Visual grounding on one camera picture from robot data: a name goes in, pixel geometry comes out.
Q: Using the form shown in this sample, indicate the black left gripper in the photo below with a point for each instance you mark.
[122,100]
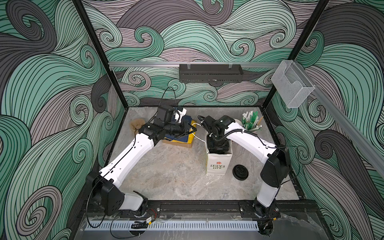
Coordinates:
[184,128]

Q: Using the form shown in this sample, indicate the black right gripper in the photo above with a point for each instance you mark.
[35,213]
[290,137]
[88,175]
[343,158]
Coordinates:
[224,148]

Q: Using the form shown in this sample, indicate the white paper takeout bag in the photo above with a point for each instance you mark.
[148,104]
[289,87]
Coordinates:
[215,164]

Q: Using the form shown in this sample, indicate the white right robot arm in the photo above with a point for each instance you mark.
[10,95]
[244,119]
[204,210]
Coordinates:
[275,159]

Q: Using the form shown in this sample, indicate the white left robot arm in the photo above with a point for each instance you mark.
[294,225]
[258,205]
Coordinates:
[104,185]

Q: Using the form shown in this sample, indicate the navy blue napkin stack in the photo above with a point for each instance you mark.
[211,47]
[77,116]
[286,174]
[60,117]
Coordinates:
[177,129]

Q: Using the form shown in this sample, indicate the brown cardboard napkin box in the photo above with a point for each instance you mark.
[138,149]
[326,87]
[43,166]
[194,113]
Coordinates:
[178,144]

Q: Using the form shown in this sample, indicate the stack of black lids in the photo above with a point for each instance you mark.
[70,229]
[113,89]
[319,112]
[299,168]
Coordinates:
[240,172]

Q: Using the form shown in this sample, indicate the pink straw holder cup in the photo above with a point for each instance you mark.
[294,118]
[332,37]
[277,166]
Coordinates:
[254,130]

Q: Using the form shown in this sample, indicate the white wrapped straw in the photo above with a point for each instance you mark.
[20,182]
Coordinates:
[245,120]

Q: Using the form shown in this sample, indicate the green wrapped straw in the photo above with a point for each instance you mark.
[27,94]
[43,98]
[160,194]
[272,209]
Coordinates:
[254,120]

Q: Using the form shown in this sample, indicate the brown pulp cup carrier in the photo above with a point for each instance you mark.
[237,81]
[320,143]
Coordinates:
[136,124]

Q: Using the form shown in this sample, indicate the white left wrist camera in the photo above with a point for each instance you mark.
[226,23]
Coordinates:
[179,113]

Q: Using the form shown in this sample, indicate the black wall shelf tray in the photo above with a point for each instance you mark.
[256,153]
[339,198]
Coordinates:
[210,73]

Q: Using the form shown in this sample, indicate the clear acrylic wall holder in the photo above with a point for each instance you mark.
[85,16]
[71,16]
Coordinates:
[292,83]

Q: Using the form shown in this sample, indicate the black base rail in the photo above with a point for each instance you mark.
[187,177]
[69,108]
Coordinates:
[165,209]

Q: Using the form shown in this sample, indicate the white slotted cable duct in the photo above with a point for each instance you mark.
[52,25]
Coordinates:
[180,226]

